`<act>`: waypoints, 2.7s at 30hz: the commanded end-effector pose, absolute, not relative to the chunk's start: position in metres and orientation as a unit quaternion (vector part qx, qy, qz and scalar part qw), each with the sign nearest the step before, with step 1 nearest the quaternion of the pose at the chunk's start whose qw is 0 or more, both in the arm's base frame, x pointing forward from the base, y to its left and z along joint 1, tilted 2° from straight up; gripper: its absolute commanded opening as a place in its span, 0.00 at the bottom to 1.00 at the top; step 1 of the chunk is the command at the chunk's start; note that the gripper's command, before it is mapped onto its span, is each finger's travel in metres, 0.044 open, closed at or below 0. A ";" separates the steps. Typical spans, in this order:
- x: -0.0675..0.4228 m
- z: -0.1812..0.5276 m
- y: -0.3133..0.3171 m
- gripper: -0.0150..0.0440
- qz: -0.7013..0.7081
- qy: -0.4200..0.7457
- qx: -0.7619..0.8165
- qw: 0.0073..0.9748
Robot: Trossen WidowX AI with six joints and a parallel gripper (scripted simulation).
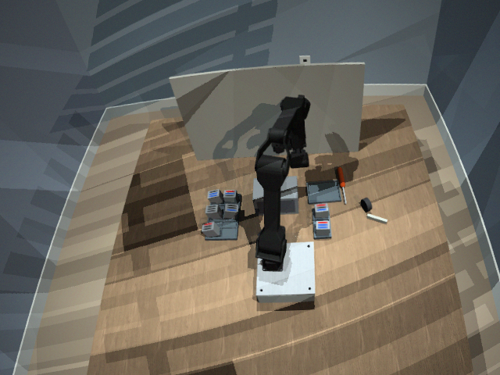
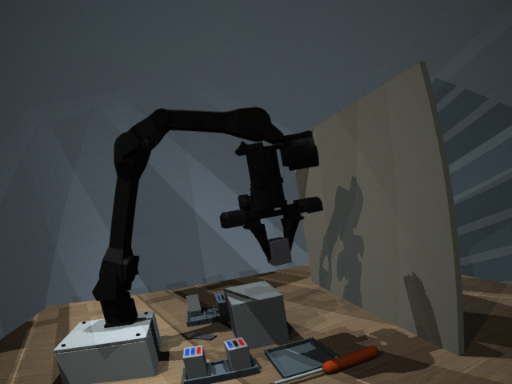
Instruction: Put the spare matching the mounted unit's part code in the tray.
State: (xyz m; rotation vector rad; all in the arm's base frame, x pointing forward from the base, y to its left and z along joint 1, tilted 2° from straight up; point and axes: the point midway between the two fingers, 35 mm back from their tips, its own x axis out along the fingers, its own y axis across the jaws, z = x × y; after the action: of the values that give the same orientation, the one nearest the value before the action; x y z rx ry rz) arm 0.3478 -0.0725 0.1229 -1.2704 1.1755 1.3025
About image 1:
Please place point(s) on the white rectangular bar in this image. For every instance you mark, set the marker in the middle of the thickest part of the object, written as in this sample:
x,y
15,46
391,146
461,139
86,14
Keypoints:
x,y
377,218

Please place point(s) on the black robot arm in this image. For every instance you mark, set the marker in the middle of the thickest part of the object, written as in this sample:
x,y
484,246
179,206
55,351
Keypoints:
x,y
271,172

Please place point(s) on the large grey panel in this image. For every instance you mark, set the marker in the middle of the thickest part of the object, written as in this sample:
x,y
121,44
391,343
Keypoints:
x,y
228,113

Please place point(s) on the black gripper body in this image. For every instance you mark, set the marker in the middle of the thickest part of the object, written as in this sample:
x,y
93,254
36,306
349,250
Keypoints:
x,y
299,159

